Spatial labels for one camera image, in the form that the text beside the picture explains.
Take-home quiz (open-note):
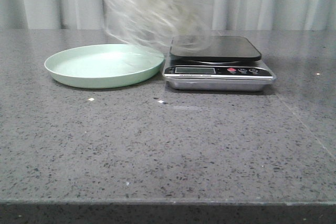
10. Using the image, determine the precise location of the white translucent vermicelli bundle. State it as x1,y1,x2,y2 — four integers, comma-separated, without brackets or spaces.
104,0,210,51

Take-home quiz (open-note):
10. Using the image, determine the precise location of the black silver kitchen scale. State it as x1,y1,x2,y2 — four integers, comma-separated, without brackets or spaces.
162,36,276,92

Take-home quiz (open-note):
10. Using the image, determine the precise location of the light green round plate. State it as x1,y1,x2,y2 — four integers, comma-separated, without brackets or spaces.
44,44,164,89

